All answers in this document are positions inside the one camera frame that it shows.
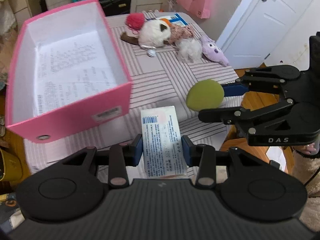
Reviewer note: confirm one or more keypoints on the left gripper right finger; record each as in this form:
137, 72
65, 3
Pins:
207, 159

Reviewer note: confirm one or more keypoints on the pink storage box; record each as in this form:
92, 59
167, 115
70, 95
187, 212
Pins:
63, 22

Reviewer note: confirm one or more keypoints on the purple plush toy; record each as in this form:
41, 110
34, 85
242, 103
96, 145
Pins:
212, 52

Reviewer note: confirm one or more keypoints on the white fluffy pompom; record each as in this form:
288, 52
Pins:
189, 49

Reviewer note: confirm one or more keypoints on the white tissue pack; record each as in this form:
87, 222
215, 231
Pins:
162, 145

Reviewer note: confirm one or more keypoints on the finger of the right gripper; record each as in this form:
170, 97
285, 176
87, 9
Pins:
240, 88
239, 115

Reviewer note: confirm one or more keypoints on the white cat plush toy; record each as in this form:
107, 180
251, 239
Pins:
152, 35

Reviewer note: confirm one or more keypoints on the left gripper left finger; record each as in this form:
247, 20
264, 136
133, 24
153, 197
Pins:
117, 158

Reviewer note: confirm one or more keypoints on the red fluffy pompom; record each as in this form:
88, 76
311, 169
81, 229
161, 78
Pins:
135, 20

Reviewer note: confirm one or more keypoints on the striped table cloth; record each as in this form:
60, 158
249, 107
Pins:
162, 80

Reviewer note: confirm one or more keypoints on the black suitcase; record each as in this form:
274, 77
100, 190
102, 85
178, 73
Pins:
115, 7

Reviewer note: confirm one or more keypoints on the pink floral scrunchie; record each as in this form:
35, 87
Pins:
179, 33

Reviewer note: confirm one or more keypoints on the white door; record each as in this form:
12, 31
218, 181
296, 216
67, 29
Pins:
260, 29

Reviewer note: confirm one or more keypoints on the blue white wipes pack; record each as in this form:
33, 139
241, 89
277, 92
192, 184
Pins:
175, 19

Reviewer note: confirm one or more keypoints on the orange soft ball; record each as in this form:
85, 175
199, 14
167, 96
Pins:
166, 21

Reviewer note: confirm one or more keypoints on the person's right hand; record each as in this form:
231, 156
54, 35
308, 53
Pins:
309, 149

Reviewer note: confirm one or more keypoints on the green round puff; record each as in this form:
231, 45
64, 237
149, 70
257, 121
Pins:
206, 94

